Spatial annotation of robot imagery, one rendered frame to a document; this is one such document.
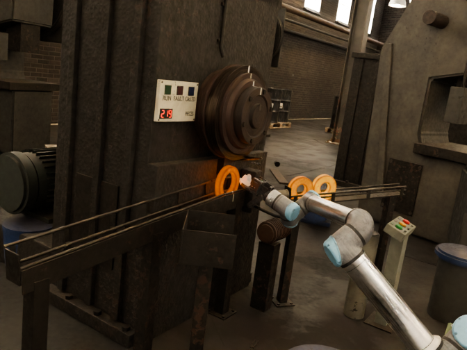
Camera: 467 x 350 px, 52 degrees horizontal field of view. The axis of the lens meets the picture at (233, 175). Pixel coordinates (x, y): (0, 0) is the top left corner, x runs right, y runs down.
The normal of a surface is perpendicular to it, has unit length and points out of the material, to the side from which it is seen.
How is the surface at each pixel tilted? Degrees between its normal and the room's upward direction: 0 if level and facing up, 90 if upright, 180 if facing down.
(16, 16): 92
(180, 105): 90
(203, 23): 90
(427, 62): 90
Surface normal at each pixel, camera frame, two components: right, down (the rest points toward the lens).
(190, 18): 0.82, 0.22
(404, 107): -0.74, 0.05
